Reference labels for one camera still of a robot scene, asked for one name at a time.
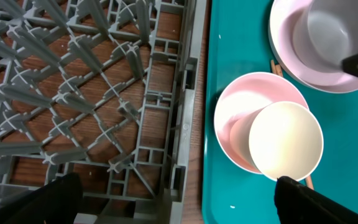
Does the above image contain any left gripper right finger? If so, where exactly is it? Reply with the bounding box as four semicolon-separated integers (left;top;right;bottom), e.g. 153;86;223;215
274;176;358;224

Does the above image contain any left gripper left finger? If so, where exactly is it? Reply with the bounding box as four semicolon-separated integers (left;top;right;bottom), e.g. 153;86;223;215
0;173;83;224

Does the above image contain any grey bowl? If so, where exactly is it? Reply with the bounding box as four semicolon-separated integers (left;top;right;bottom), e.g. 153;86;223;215
292;0;358;74

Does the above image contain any white cup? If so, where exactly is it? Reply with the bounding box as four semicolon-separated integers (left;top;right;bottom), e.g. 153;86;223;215
229;101;324;181

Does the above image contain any pink bowl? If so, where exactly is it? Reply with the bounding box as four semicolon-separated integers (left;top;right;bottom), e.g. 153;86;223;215
214;72;309;174

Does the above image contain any grey dishwasher rack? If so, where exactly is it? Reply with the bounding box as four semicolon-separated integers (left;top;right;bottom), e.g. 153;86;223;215
0;1;207;223

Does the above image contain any wooden chopstick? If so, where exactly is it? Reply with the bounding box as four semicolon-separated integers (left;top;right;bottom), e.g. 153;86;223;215
270;60;283;77
305;175;314;190

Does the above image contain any white round plate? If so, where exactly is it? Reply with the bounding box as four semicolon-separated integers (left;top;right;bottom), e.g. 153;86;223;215
268;0;358;94

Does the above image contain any teal plastic tray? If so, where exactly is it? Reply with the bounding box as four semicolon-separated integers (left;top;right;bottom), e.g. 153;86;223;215
202;1;358;223

